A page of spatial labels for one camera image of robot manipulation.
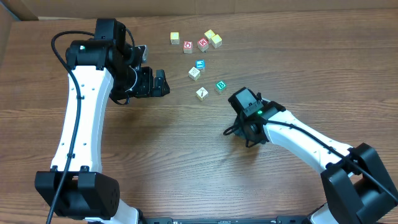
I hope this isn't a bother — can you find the red block letter O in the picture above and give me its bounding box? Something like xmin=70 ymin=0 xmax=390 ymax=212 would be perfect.
xmin=183 ymin=41 xmax=193 ymax=54

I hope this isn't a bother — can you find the natural block letter X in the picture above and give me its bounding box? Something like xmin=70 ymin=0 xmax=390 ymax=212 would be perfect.
xmin=196 ymin=87 xmax=209 ymax=101

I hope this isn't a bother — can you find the green block letter B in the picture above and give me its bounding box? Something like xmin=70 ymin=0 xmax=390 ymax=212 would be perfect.
xmin=215 ymin=80 xmax=227 ymax=94

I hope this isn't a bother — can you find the natural block letter W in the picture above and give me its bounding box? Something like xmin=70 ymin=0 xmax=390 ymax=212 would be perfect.
xmin=188 ymin=67 xmax=201 ymax=80

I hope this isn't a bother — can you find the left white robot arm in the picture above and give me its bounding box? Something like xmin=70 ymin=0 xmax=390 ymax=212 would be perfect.
xmin=35 ymin=19 xmax=170 ymax=223

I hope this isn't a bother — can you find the yellow block letter C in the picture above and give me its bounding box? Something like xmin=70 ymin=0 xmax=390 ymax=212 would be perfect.
xmin=211 ymin=34 xmax=223 ymax=49

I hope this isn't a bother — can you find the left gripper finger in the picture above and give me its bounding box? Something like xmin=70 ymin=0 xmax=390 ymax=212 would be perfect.
xmin=152 ymin=81 xmax=170 ymax=96
xmin=155 ymin=69 xmax=167 ymax=86

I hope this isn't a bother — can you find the blue block letter L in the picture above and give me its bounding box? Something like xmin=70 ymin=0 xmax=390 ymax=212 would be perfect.
xmin=195 ymin=60 xmax=206 ymax=71

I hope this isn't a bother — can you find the red block letter M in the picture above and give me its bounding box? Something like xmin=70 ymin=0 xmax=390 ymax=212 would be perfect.
xmin=197 ymin=38 xmax=209 ymax=52

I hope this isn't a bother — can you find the yellow block letter G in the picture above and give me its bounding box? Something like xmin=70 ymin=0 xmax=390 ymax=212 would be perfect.
xmin=204 ymin=29 xmax=215 ymax=42

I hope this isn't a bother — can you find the yellow block far left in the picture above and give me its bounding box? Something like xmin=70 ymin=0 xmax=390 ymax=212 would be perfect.
xmin=170 ymin=32 xmax=180 ymax=45

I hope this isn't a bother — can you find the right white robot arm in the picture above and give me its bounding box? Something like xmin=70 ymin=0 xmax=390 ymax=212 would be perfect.
xmin=223 ymin=87 xmax=397 ymax=223

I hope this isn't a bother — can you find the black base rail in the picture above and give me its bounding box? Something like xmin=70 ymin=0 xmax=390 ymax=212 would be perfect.
xmin=145 ymin=215 xmax=310 ymax=224

